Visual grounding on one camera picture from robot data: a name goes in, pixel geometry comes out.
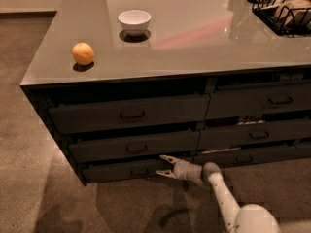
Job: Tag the grey kitchen island cabinet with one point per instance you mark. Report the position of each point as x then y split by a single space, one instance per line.
191 47

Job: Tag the grey drawer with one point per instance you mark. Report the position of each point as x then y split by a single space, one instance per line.
232 158
134 146
238 135
125 171
91 117
259 101

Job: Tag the orange fruit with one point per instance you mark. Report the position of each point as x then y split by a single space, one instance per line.
83 53

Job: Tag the white ceramic bowl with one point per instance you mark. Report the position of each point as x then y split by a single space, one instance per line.
134 22

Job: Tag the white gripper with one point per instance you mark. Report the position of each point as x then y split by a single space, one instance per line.
180 169

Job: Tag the black wire basket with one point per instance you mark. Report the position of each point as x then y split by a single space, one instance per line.
265 9

